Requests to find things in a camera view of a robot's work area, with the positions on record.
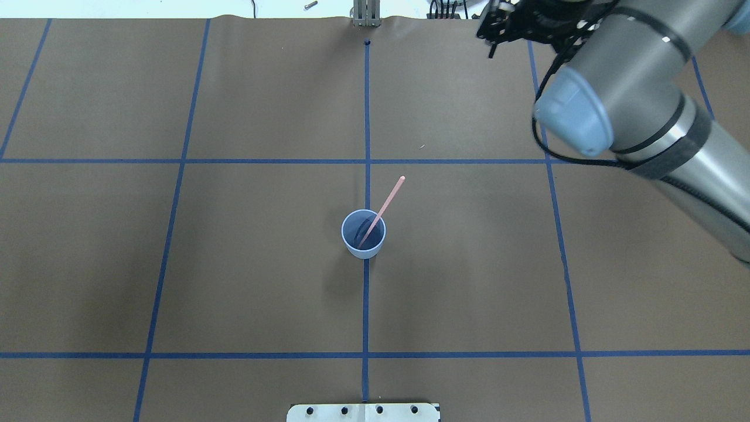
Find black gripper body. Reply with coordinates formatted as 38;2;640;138
521;1;616;45

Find pink chopstick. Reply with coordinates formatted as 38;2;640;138
355;175;405;249

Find light blue plastic cup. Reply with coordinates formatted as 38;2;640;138
340;209;387;260

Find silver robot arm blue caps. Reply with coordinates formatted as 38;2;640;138
534;1;749;265

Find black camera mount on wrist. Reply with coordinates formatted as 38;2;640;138
476;1;529;60

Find black braided cable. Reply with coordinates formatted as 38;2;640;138
530;12;630;171

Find aluminium frame post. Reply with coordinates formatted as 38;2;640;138
350;0;382;28

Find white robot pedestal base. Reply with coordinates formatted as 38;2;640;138
286;402;442;421

